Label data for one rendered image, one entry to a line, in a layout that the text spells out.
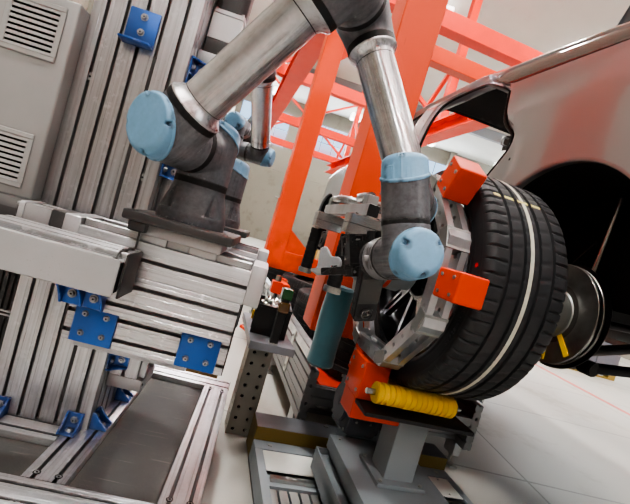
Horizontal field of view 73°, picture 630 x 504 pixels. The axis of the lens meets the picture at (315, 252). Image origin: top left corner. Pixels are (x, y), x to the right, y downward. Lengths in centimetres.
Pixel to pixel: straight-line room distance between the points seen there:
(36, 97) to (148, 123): 43
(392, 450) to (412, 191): 93
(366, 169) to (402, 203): 101
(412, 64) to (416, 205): 119
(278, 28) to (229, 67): 11
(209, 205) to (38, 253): 32
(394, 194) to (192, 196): 46
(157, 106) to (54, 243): 30
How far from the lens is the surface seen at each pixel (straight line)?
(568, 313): 149
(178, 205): 93
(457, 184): 111
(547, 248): 116
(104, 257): 85
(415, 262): 61
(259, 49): 81
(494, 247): 105
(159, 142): 82
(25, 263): 91
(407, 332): 109
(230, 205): 143
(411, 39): 182
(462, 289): 96
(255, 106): 162
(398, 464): 144
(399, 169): 66
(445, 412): 131
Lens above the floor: 87
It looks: 2 degrees down
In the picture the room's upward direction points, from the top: 16 degrees clockwise
